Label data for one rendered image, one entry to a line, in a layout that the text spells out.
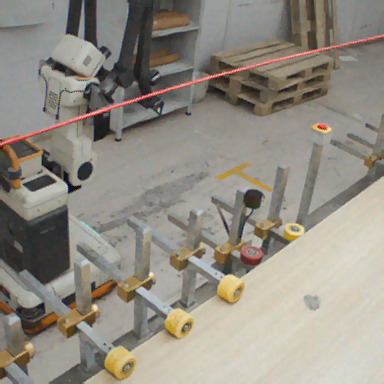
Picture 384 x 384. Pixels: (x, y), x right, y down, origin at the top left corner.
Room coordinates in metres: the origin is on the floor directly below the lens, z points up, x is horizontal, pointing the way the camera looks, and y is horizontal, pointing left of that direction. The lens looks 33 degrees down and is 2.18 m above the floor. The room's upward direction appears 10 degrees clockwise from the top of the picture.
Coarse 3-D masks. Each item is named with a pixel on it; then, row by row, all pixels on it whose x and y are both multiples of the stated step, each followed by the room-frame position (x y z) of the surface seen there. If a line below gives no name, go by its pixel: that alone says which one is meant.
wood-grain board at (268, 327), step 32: (320, 224) 1.99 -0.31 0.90; (352, 224) 2.04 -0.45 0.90; (288, 256) 1.74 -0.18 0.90; (320, 256) 1.77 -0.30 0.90; (352, 256) 1.81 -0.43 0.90; (256, 288) 1.52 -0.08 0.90; (288, 288) 1.55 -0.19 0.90; (320, 288) 1.58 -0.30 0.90; (352, 288) 1.61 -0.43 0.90; (224, 320) 1.34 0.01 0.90; (256, 320) 1.36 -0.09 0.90; (288, 320) 1.39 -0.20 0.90; (320, 320) 1.41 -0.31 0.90; (352, 320) 1.43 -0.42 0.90; (160, 352) 1.14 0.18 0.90; (192, 352) 1.17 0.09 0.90; (224, 352) 1.19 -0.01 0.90; (256, 352) 1.22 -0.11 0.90; (288, 352) 1.24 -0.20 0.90; (320, 352) 1.26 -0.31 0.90; (352, 352) 1.28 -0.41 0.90
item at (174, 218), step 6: (168, 216) 1.93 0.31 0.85; (174, 216) 1.92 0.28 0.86; (180, 216) 1.93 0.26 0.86; (174, 222) 1.91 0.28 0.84; (180, 222) 1.89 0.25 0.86; (186, 222) 1.90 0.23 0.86; (180, 228) 1.89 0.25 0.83; (186, 228) 1.87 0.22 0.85; (204, 234) 1.84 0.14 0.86; (204, 240) 1.82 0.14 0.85; (210, 240) 1.81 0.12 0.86; (216, 240) 1.81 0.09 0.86; (210, 246) 1.80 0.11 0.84; (216, 246) 1.79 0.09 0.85; (234, 252) 1.76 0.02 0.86; (234, 258) 1.74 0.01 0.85; (240, 264) 1.72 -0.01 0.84; (246, 264) 1.71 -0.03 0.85
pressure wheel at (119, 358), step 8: (112, 352) 1.03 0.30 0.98; (120, 352) 1.04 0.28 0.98; (128, 352) 1.05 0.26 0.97; (112, 360) 1.01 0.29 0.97; (120, 360) 1.01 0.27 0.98; (128, 360) 1.02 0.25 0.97; (136, 360) 1.05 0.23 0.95; (112, 368) 1.00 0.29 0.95; (120, 368) 1.00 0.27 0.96; (128, 368) 1.02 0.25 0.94; (120, 376) 1.00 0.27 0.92
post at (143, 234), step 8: (136, 232) 1.38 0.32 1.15; (144, 232) 1.37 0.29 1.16; (136, 240) 1.38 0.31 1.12; (144, 240) 1.37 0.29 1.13; (136, 248) 1.38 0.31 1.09; (144, 248) 1.37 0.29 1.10; (136, 256) 1.38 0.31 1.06; (144, 256) 1.37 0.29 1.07; (136, 264) 1.38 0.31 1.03; (144, 264) 1.38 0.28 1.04; (136, 272) 1.38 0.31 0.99; (144, 272) 1.38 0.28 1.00; (136, 304) 1.38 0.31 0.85; (144, 304) 1.38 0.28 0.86; (136, 312) 1.38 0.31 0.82; (144, 312) 1.38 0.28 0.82; (136, 320) 1.38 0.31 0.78; (144, 320) 1.38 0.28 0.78; (136, 328) 1.38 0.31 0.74; (144, 328) 1.38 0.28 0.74
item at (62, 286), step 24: (72, 216) 2.58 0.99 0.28; (72, 240) 2.36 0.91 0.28; (96, 240) 2.40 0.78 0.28; (0, 264) 2.04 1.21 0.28; (72, 264) 2.16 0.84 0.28; (120, 264) 2.34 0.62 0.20; (24, 288) 1.91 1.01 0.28; (48, 288) 1.95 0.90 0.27; (72, 288) 2.05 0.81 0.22; (96, 288) 2.19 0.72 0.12; (24, 312) 1.83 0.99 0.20; (48, 312) 1.91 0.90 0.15
